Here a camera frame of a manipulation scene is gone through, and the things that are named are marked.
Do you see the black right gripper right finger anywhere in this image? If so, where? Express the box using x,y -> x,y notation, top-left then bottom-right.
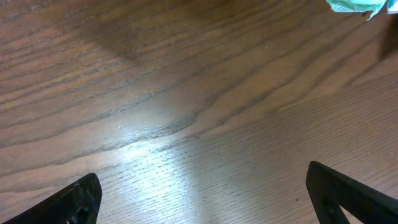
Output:
305,161 -> 397,224

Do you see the teal kleenex tissue pack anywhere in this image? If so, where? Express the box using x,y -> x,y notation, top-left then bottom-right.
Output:
387,0 -> 398,14

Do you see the teal wet wipes pack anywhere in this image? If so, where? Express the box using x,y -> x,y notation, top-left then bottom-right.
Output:
326,0 -> 387,20

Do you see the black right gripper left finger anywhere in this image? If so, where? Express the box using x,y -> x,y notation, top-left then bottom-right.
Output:
4,173 -> 102,224

